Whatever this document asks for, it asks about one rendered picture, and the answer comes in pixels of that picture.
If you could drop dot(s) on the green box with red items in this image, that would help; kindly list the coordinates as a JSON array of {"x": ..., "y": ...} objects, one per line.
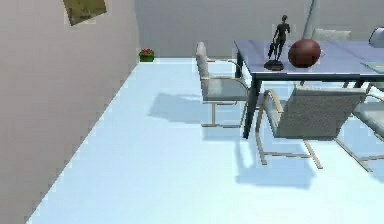
[{"x": 146, "y": 55}]

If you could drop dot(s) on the dark human figure statue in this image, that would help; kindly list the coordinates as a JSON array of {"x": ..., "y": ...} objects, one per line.
[{"x": 278, "y": 43}]

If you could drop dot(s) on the brown ball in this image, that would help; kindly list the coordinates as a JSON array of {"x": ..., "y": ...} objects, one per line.
[{"x": 304, "y": 53}]

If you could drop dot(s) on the blue table with black legs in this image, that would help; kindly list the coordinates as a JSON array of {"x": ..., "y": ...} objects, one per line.
[{"x": 336, "y": 61}]

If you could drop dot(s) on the pale green flat plate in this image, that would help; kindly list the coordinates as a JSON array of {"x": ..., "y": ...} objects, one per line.
[{"x": 375, "y": 65}]

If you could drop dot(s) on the white rounded object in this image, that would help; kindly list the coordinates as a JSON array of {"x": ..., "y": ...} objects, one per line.
[{"x": 378, "y": 37}]

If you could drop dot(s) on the grey chair with tan frame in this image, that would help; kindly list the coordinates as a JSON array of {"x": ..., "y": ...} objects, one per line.
[
  {"x": 313, "y": 113},
  {"x": 216, "y": 87},
  {"x": 371, "y": 115}
]

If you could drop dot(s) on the olive framed wall picture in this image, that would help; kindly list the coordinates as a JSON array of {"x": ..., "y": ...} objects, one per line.
[{"x": 85, "y": 10}]

